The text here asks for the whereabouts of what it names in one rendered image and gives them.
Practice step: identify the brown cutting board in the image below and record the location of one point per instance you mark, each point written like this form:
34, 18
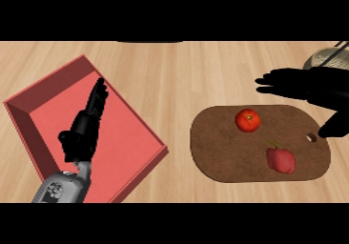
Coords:
238, 152

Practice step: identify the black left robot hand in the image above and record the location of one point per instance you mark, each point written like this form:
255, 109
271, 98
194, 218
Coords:
86, 124

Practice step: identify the red tray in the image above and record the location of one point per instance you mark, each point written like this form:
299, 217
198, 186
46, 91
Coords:
87, 133

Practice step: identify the red bell pepper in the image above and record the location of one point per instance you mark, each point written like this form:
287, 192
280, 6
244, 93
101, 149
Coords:
281, 160

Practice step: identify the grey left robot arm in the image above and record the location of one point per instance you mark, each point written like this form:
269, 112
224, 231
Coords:
62, 187

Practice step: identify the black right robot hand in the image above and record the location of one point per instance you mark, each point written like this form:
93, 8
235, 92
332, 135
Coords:
318, 85

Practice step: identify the red tomato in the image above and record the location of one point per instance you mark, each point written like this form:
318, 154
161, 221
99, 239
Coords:
247, 120

